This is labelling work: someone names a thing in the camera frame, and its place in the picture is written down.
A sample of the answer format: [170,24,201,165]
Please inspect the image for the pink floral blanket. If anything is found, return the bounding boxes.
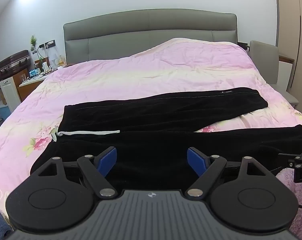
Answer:
[0,38,302,207]

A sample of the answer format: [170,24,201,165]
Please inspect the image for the grey padded headboard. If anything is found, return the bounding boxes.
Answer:
[63,9,238,65]

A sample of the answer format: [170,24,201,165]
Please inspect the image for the black wall socket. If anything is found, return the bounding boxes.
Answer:
[38,39,56,49]

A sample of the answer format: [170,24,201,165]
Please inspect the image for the beige wardrobe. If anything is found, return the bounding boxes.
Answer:
[275,0,302,115]

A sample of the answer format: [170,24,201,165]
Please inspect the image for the wooden nightstand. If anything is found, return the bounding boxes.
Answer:
[17,73,51,102]

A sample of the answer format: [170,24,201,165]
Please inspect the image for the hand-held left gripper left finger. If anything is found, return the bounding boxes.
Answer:
[37,146,117,198]

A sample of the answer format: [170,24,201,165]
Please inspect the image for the black pants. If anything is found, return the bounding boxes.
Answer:
[30,87,302,190]

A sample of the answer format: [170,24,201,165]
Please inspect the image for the grey chair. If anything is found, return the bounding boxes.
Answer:
[249,40,300,109]

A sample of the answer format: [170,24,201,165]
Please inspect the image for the brown suitcase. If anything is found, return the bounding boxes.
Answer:
[0,50,31,81]

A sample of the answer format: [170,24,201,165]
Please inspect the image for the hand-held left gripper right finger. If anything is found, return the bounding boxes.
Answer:
[187,147,267,198]

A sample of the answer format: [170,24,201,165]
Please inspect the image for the small green potted plant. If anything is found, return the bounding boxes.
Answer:
[29,35,38,53]

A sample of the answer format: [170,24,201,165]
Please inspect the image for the pink fluffy rug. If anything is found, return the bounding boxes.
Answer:
[275,167,302,238]

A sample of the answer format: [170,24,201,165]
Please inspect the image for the blue bin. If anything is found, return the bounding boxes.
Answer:
[0,102,12,120]

